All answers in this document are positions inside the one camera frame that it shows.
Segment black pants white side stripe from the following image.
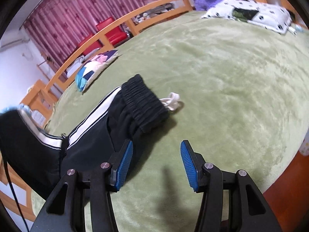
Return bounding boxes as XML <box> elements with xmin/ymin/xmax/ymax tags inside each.
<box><xmin>1</xmin><ymin>75</ymin><xmax>180</xmax><ymax>199</ymax></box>

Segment white star-pattern bin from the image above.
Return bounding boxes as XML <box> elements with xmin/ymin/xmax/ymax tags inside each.
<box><xmin>299</xmin><ymin>139</ymin><xmax>309</xmax><ymax>156</ymax></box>

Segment light blue plush blanket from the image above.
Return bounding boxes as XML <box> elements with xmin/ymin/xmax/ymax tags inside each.
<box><xmin>1</xmin><ymin>104</ymin><xmax>33</xmax><ymax>122</ymax></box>

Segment green plush bed blanket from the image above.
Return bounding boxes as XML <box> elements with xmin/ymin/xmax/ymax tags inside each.
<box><xmin>45</xmin><ymin>11</ymin><xmax>308</xmax><ymax>231</ymax></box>

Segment colourful geometric pillow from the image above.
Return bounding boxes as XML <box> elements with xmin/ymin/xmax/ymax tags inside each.
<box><xmin>75</xmin><ymin>49</ymin><xmax>119</xmax><ymax>93</ymax></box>

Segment left red chair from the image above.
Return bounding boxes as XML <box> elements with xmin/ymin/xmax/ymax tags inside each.
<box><xmin>76</xmin><ymin>34</ymin><xmax>103</xmax><ymax>56</ymax></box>

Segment red chair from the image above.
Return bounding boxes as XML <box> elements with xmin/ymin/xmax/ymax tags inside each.
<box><xmin>76</xmin><ymin>34</ymin><xmax>103</xmax><ymax>56</ymax></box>
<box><xmin>96</xmin><ymin>17</ymin><xmax>128</xmax><ymax>46</ymax></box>

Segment maroon striped curtain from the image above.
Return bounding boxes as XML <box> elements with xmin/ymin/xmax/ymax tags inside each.
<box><xmin>23</xmin><ymin>0</ymin><xmax>143</xmax><ymax>65</ymax></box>

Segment right red chair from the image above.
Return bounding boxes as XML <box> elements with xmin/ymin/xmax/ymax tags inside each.
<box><xmin>96</xmin><ymin>17</ymin><xmax>128</xmax><ymax>46</ymax></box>

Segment white black-flower pillow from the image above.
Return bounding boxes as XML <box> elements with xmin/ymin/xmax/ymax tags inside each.
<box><xmin>202</xmin><ymin>0</ymin><xmax>296</xmax><ymax>35</ymax></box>

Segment wooden bed frame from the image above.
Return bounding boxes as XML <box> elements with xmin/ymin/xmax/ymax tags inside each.
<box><xmin>0</xmin><ymin>0</ymin><xmax>309</xmax><ymax>223</ymax></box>

